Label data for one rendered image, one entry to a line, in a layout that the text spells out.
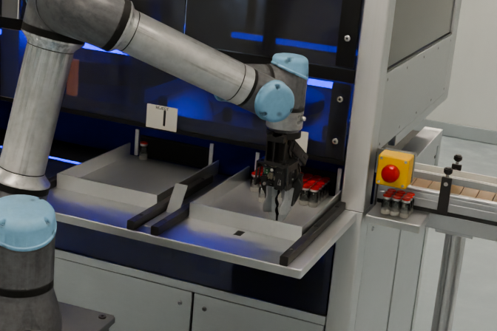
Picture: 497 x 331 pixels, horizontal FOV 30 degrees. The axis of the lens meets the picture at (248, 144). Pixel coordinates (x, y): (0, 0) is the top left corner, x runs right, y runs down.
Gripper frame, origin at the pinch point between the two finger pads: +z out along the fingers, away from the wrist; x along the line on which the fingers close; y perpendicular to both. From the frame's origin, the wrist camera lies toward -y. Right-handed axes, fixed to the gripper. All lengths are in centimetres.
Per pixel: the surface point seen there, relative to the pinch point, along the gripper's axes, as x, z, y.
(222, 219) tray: -12.0, 2.4, 1.9
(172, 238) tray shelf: -17.3, 3.6, 15.0
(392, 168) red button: 18.6, -9.4, -20.8
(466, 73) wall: -32, 45, -484
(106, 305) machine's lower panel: -54, 44, -24
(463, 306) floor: 22, 92, -189
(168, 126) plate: -38.7, -8.5, -24.0
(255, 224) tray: -4.3, 1.9, 1.9
